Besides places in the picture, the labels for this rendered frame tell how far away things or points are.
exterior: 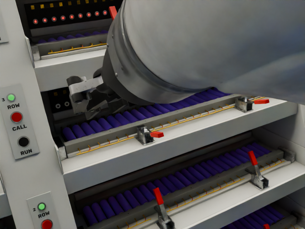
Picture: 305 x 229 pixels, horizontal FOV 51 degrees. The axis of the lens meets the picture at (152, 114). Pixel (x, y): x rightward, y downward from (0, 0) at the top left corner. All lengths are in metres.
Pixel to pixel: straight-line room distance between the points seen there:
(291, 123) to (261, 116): 0.14
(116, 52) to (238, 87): 0.10
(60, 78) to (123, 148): 0.18
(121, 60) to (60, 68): 0.38
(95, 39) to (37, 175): 0.30
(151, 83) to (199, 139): 0.50
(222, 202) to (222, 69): 0.64
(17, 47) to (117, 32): 0.38
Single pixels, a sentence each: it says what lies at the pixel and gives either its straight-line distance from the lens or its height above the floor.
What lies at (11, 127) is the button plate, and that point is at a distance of 0.58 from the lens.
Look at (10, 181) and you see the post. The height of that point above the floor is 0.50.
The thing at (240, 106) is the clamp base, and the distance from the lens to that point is 0.79.
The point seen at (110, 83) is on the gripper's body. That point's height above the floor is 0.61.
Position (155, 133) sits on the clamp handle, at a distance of 0.59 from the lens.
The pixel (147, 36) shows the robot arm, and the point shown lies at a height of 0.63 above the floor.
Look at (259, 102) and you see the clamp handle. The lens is 0.74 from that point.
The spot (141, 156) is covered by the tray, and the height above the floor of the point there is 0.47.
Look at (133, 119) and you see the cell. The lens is 0.71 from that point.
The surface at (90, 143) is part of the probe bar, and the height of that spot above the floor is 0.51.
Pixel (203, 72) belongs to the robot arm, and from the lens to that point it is 0.16.
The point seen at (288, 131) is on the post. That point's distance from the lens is 0.94.
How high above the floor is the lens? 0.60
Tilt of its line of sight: 5 degrees down
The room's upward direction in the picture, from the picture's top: 13 degrees counter-clockwise
